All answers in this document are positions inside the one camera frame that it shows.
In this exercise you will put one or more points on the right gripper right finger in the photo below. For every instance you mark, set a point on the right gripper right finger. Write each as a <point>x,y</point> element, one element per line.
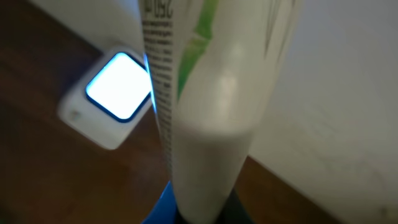
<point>234,212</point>

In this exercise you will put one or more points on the white barcode scanner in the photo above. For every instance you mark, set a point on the white barcode scanner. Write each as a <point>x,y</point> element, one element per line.
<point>110,99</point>

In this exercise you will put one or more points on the white lotion tube gold cap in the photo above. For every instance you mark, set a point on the white lotion tube gold cap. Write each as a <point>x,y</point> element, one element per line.
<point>213,65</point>

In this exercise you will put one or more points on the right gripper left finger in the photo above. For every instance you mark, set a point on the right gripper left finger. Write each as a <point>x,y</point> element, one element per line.
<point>165,210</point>

